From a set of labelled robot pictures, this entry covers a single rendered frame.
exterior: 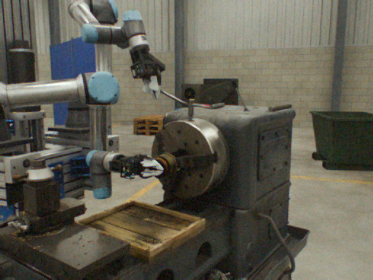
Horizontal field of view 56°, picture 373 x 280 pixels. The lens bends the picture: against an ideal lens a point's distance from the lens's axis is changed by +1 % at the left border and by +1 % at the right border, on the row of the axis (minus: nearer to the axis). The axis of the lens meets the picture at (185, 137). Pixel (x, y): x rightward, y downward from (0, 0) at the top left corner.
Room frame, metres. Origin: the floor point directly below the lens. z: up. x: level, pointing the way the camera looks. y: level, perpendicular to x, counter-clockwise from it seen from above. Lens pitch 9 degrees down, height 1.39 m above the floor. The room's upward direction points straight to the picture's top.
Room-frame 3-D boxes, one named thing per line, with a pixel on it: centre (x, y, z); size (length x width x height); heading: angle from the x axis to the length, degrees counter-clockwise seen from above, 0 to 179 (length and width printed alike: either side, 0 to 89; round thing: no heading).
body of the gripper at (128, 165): (1.28, 0.21, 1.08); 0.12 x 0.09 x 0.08; 54
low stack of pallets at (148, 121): (9.70, 0.83, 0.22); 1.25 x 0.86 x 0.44; 165
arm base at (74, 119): (1.81, 0.55, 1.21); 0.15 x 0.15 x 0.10
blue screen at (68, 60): (7.92, 2.47, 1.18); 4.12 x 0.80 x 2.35; 33
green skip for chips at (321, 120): (5.85, -2.72, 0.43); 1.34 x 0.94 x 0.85; 174
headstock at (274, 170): (1.75, -0.23, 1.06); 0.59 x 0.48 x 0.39; 144
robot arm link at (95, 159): (1.38, 0.34, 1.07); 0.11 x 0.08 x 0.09; 54
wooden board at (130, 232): (1.18, 0.16, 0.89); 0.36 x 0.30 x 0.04; 54
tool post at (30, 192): (0.97, 0.41, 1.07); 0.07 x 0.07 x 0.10; 54
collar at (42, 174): (0.96, 0.41, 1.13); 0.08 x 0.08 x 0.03
